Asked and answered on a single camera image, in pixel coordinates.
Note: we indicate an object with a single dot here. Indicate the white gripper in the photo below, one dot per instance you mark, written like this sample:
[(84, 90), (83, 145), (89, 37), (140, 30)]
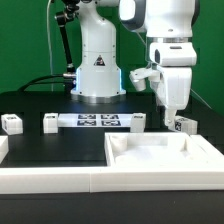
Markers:
[(171, 86)]

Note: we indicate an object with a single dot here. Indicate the white square table top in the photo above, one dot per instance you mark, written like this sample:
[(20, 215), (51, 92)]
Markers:
[(159, 149)]

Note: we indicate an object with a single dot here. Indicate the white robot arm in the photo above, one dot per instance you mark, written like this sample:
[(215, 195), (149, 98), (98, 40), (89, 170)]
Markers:
[(127, 31)]

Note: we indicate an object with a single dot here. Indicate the white base marker plate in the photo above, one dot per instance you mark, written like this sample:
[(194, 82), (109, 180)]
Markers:
[(94, 120)]

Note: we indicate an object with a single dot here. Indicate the white u-shaped obstacle fence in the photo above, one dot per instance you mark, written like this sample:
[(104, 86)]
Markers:
[(107, 178)]

